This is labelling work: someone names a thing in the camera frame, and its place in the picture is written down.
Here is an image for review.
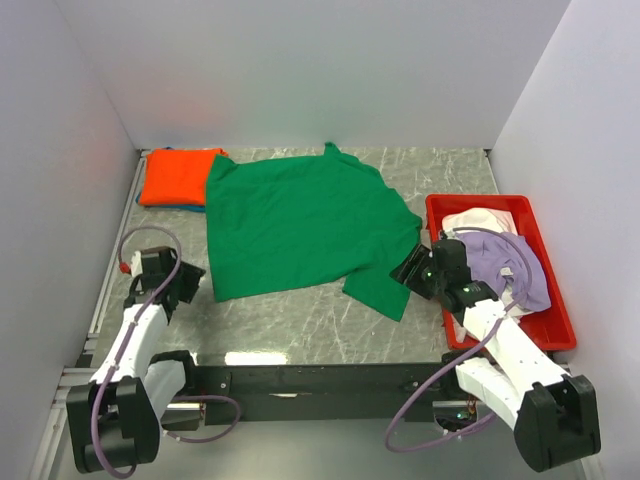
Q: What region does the green t shirt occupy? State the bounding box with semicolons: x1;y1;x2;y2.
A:
205;143;422;321

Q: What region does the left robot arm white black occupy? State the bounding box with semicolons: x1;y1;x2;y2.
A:
66;246;205;478

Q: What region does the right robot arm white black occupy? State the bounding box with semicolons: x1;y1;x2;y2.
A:
387;238;601;472

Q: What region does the lavender t shirt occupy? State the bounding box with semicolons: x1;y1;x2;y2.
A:
455;230;551;312

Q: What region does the pale pink t shirt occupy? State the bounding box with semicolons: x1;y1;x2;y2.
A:
441;207;524;341

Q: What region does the folded orange t shirt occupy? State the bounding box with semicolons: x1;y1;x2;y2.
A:
138;147;230;207

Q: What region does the red plastic bin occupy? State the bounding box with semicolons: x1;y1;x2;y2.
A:
425;194;576;352

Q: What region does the black base beam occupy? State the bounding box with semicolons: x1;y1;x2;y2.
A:
178;362;442;425

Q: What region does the aluminium frame rail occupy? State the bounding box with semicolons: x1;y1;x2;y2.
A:
51;327;100;409

